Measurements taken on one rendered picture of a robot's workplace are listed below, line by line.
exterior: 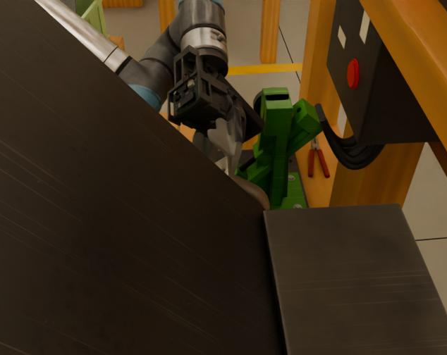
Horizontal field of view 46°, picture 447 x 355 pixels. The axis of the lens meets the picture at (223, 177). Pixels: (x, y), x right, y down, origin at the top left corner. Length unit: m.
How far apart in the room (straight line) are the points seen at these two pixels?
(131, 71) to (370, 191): 0.46
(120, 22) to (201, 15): 2.98
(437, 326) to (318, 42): 0.80
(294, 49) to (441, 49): 3.09
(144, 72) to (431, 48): 0.54
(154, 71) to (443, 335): 0.57
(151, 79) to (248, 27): 2.89
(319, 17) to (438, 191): 1.55
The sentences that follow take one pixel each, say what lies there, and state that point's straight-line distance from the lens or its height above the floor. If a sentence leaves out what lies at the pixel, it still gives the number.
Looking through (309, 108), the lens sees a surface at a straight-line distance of 1.01.
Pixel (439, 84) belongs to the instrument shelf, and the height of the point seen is 1.53.
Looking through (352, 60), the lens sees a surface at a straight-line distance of 0.62.
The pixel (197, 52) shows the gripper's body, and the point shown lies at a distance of 0.81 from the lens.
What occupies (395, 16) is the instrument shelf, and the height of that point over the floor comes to 1.53.
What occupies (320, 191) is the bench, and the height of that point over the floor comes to 0.88.
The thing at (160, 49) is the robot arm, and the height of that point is 1.27.
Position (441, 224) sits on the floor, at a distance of 2.49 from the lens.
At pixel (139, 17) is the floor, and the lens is 3.89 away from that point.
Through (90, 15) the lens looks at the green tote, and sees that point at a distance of 1.81.
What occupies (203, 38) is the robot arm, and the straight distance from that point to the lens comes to 0.83.
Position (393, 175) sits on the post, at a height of 1.11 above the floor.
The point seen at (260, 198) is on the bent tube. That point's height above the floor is 1.17.
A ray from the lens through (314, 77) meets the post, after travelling 1.31.
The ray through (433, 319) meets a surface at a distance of 0.61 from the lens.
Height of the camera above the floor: 1.73
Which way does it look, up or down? 44 degrees down
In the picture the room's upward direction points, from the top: straight up
